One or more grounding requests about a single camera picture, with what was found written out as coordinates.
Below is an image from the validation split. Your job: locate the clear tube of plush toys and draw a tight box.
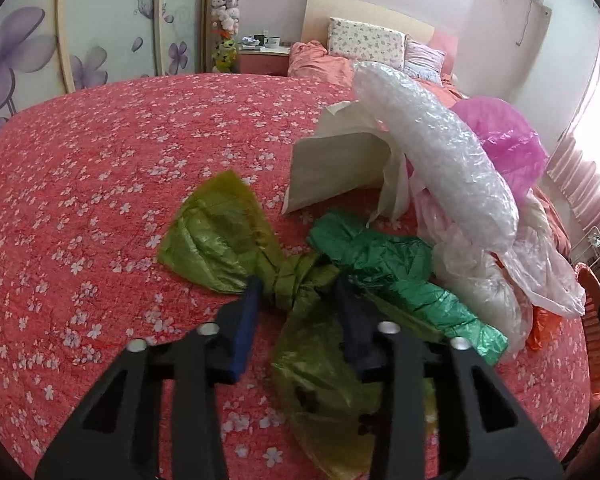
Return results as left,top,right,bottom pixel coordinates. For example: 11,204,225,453
210,0,243,73

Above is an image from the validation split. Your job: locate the cream plastic bag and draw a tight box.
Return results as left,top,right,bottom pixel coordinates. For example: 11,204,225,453
281,101,411,222

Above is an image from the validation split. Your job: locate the magenta plastic bag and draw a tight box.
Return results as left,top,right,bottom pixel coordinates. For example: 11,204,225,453
450,96,548,201

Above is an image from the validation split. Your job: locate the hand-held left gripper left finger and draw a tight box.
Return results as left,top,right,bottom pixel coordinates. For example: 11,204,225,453
34,276,265,480

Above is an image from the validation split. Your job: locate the pink curtain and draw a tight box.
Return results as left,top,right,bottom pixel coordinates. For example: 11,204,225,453
545,10,600,231

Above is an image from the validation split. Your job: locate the olive green plastic bag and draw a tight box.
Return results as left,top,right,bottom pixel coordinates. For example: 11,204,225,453
157,170,438,480

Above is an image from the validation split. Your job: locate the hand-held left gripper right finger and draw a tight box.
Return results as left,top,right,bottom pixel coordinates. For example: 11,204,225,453
334,276,566,480

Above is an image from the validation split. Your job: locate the white wire rack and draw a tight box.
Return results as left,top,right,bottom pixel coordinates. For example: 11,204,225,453
570,225,600,273

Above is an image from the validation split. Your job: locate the orange plastic bag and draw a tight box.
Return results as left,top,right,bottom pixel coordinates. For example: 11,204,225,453
526,307,561,352

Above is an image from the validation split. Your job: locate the red floral blanket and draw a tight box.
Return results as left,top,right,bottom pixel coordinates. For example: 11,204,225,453
0,72,593,480

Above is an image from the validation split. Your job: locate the pale clear plastic bag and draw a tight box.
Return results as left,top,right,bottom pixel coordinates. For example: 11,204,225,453
412,175,587,363

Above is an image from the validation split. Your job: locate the beige wooden headboard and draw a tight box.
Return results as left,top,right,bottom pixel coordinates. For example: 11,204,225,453
302,0,436,56

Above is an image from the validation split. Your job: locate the white floral pillow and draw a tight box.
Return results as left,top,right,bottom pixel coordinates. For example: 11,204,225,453
327,16,406,71

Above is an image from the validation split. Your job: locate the pink striped pillow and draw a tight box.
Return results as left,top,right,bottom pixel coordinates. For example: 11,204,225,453
404,35,447,81

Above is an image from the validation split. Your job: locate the pink nightstand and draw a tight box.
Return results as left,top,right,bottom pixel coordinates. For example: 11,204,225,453
237,45,292,77

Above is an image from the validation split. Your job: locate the pink cushion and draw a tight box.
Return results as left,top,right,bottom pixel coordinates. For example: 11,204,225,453
430,29,460,75

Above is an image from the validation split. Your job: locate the flower print sliding wardrobe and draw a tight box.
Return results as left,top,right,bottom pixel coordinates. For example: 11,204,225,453
0,0,213,148

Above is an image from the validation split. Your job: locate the clear bubble wrap roll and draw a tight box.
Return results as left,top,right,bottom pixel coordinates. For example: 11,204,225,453
351,61,521,253

